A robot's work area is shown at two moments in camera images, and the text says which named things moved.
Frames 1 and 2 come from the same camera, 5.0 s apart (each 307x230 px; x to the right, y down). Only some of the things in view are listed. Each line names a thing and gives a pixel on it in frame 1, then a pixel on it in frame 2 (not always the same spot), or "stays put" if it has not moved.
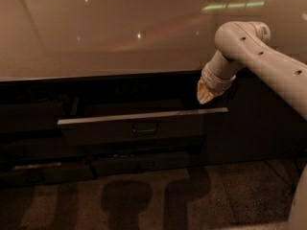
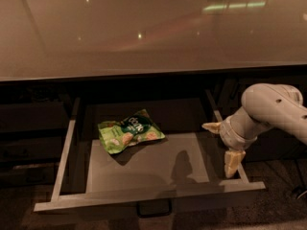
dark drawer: (153, 125) → (188, 161)
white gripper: (215, 78) → (230, 136)
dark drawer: (38, 173) stays put
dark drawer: (43, 149) stays put
